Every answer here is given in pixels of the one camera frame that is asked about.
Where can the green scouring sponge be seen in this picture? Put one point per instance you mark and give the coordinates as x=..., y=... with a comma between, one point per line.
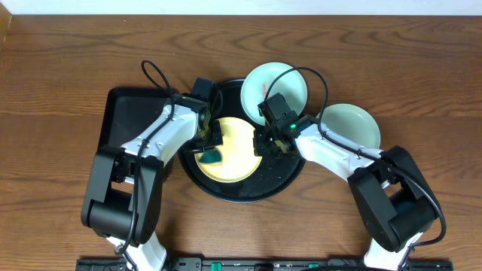
x=210, y=157

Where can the yellow plate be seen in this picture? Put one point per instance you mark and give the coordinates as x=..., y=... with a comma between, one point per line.
x=237, y=152

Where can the black round tray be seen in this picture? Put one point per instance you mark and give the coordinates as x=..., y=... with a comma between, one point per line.
x=274, y=174

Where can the light blue plate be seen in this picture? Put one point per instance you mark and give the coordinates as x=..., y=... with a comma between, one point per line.
x=292, y=86

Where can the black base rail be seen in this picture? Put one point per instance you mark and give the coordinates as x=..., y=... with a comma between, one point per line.
x=197, y=264

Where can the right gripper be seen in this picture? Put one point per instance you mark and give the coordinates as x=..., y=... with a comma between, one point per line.
x=260, y=148

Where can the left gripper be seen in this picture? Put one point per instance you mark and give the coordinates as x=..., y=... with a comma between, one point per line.
x=218, y=131

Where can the black rectangular tray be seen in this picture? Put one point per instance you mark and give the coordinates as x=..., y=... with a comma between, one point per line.
x=129, y=111

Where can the pale green plate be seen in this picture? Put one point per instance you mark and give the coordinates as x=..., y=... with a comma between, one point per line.
x=351, y=126

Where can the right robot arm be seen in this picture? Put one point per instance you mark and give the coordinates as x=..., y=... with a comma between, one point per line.
x=394, y=200

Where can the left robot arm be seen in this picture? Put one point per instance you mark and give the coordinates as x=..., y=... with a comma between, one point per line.
x=123, y=197

